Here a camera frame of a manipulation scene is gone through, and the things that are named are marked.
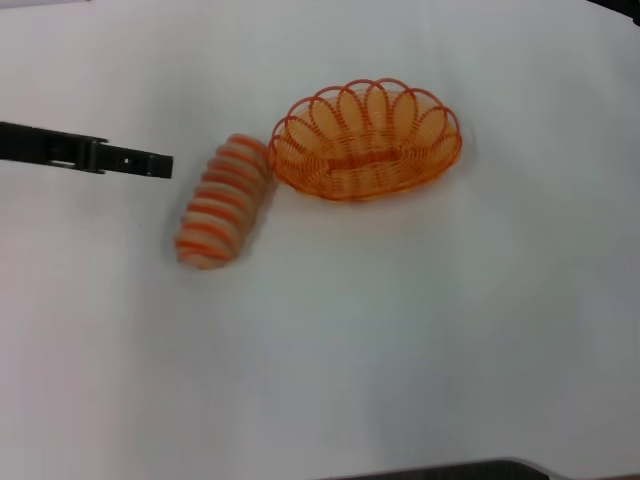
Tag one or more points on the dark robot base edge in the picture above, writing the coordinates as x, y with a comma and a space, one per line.
450, 471

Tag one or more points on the orange striped bread roll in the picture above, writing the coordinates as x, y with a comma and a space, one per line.
220, 210

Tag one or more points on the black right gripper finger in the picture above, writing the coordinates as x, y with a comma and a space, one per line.
627, 7

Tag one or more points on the orange woven plastic basket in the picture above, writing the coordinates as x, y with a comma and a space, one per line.
365, 162

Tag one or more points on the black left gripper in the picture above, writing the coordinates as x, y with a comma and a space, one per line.
30, 145

